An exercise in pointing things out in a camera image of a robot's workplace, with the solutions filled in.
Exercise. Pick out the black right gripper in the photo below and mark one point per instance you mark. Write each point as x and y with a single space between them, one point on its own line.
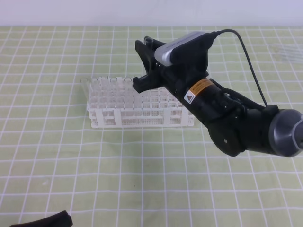
186 82

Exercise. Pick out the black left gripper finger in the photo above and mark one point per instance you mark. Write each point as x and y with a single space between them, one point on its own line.
61 219

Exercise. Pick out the clear glass test tube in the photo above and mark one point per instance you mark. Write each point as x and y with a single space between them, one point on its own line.
148 42

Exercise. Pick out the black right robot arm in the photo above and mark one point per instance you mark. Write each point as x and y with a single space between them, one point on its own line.
234 122

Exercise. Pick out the test tubes standing in rack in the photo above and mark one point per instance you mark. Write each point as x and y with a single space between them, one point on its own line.
111 93

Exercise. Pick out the white plastic test tube rack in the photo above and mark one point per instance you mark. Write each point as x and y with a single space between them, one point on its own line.
160 109

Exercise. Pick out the green checkered tablecloth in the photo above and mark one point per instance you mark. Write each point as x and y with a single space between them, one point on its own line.
51 159

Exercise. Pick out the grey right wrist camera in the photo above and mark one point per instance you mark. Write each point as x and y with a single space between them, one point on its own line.
188 48

